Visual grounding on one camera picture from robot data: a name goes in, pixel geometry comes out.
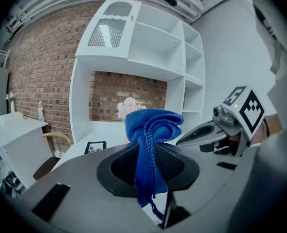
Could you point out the white box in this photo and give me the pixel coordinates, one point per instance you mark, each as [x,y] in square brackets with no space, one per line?
[10,118]

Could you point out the white desk with hutch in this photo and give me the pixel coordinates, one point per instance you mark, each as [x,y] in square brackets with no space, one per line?
[153,50]

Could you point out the small white desk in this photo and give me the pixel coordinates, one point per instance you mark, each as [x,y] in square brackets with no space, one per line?
[17,139]

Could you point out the person's right hand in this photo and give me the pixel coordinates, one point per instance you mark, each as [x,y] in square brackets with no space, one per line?
[233,145]

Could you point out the black picture frame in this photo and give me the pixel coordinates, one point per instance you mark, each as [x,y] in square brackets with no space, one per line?
[95,147]

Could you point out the clear plastic bottle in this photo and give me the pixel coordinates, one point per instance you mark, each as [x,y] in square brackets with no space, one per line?
[41,113]

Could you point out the brown wooden chair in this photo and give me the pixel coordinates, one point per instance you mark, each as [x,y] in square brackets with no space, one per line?
[49,164]

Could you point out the person's right forearm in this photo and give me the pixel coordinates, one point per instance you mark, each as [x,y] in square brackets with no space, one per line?
[273,127]

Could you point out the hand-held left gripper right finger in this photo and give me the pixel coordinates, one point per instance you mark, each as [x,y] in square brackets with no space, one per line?
[206,198]

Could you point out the black bag on floor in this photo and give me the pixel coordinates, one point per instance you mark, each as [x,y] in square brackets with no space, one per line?
[12,183]

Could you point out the pink flower bouquet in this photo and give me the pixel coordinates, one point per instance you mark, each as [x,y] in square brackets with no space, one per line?
[130,105]

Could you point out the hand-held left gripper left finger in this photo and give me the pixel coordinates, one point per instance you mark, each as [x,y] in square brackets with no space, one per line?
[85,203]

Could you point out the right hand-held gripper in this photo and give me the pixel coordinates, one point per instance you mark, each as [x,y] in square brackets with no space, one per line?
[247,98]

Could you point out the small white flower vase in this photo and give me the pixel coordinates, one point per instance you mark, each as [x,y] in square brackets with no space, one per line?
[11,101]

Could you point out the blue wiping cloth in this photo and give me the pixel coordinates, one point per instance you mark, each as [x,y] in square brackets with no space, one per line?
[148,135]

